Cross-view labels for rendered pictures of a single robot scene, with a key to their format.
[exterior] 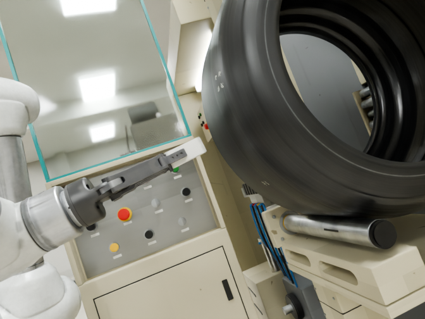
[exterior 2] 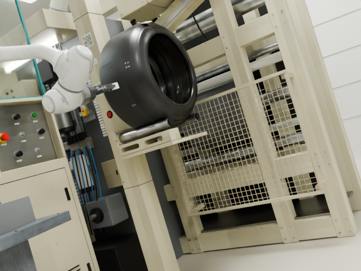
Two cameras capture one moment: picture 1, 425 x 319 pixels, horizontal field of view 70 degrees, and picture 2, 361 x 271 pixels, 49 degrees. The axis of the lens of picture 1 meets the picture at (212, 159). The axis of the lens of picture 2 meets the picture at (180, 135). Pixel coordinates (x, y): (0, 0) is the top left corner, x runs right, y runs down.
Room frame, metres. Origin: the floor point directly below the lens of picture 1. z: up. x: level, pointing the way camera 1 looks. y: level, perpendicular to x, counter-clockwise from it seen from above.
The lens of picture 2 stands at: (-0.96, 1.19, 0.78)
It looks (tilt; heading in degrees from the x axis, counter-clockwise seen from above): 1 degrees up; 315
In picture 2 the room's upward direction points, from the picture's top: 17 degrees counter-clockwise
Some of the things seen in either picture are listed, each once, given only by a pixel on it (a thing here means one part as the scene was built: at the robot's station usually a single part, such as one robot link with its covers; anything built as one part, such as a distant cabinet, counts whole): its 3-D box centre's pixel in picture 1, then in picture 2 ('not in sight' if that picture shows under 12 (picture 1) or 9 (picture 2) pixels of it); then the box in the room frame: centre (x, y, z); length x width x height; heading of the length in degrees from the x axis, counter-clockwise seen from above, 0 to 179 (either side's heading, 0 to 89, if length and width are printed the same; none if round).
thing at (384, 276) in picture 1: (335, 256); (148, 142); (0.65, -0.17, 0.83); 0.36 x 0.09 x 0.06; 12
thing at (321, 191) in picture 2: not in sight; (232, 150); (0.53, -0.68, 0.65); 0.90 x 0.02 x 0.70; 12
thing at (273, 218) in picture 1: (332, 204); (136, 135); (0.86, -0.27, 0.90); 0.40 x 0.03 x 0.10; 102
